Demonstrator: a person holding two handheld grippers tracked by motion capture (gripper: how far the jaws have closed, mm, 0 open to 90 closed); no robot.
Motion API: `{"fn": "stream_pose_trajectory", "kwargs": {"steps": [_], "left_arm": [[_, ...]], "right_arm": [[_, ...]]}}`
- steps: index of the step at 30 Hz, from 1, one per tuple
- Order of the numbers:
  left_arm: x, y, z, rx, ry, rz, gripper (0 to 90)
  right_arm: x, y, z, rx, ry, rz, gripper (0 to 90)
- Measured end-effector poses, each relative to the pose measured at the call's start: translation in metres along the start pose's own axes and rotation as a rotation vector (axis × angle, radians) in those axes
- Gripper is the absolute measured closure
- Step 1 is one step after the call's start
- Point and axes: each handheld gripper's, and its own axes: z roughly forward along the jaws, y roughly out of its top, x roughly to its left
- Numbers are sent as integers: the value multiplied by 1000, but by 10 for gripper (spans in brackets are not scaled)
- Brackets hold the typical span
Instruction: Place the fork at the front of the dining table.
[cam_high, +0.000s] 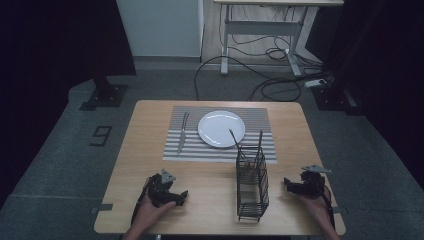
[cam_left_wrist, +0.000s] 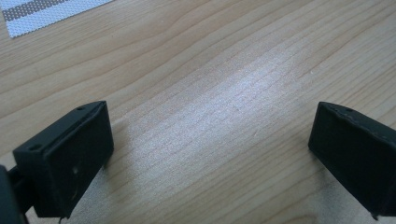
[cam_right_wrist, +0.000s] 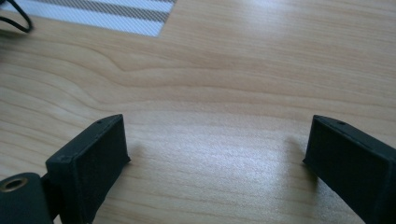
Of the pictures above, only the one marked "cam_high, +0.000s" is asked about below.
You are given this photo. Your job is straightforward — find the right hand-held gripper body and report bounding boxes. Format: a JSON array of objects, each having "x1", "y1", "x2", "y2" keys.
[{"x1": 298, "y1": 164, "x2": 333, "y2": 200}]

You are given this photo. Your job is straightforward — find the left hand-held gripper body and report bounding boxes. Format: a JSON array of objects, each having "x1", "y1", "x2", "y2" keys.
[{"x1": 145, "y1": 168, "x2": 179, "y2": 208}]

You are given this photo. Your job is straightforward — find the person's right hand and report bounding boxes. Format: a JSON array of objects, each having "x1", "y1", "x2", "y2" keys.
[{"x1": 298, "y1": 193, "x2": 335, "y2": 231}]

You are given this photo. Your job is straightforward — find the person's left hand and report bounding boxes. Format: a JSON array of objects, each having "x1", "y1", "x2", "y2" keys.
[{"x1": 131, "y1": 200, "x2": 178, "y2": 235}]

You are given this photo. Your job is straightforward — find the grey striped placemat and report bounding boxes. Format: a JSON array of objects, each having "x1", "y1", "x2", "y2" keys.
[{"x1": 162, "y1": 105, "x2": 278, "y2": 165}]

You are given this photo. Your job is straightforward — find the grey tape strip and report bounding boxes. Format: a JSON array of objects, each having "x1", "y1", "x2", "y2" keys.
[{"x1": 90, "y1": 202, "x2": 114, "y2": 215}]

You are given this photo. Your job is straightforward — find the silver table knife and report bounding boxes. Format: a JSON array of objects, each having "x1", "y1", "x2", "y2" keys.
[{"x1": 176, "y1": 111, "x2": 191, "y2": 155}]

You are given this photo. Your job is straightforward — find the white round plate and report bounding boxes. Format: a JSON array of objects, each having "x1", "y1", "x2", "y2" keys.
[{"x1": 197, "y1": 110, "x2": 247, "y2": 149}]

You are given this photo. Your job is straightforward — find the black floor socket cover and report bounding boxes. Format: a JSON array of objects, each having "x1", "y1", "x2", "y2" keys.
[{"x1": 88, "y1": 125, "x2": 113, "y2": 148}]

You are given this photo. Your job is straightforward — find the black stand base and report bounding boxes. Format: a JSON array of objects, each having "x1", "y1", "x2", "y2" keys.
[
  {"x1": 311, "y1": 82, "x2": 364, "y2": 117},
  {"x1": 78, "y1": 77, "x2": 130, "y2": 112}
]

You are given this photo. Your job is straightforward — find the white power strip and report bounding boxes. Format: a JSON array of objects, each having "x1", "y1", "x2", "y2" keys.
[{"x1": 303, "y1": 78, "x2": 328, "y2": 89}]

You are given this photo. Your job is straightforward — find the dark curtain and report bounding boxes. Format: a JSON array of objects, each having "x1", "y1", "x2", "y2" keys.
[
  {"x1": 304, "y1": 0, "x2": 424, "y2": 189},
  {"x1": 0, "y1": 0, "x2": 137, "y2": 209}
]

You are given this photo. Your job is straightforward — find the white cabinet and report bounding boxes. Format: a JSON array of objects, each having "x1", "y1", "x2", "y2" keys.
[{"x1": 115, "y1": 0, "x2": 205, "y2": 59}]

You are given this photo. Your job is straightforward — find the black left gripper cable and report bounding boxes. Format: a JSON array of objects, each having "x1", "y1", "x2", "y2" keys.
[{"x1": 130, "y1": 177, "x2": 151, "y2": 226}]

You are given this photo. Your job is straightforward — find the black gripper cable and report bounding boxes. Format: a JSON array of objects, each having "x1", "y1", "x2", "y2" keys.
[
  {"x1": 319, "y1": 185, "x2": 336, "y2": 230},
  {"x1": 130, "y1": 177, "x2": 151, "y2": 226}
]

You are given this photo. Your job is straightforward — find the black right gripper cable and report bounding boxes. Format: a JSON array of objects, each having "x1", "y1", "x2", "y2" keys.
[{"x1": 319, "y1": 185, "x2": 336, "y2": 230}]

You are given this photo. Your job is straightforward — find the black wire cutlery basket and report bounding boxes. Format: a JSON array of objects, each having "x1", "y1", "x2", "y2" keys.
[{"x1": 235, "y1": 145, "x2": 270, "y2": 223}]

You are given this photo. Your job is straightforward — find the upright dark utensil handle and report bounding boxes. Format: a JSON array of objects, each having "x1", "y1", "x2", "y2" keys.
[{"x1": 255, "y1": 129, "x2": 264, "y2": 160}]

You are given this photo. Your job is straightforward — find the slanted dark utensil handle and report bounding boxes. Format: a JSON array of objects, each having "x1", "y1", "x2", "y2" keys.
[{"x1": 228, "y1": 128, "x2": 242, "y2": 152}]

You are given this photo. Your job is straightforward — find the long black floor cable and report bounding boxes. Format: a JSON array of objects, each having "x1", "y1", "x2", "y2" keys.
[{"x1": 193, "y1": 54, "x2": 303, "y2": 103}]

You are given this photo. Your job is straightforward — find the tangled black cables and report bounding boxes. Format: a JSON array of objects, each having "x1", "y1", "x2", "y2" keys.
[{"x1": 218, "y1": 3, "x2": 326, "y2": 76}]

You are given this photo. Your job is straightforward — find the white desk frame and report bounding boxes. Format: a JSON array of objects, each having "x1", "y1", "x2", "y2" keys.
[{"x1": 213, "y1": 0, "x2": 345, "y2": 78}]

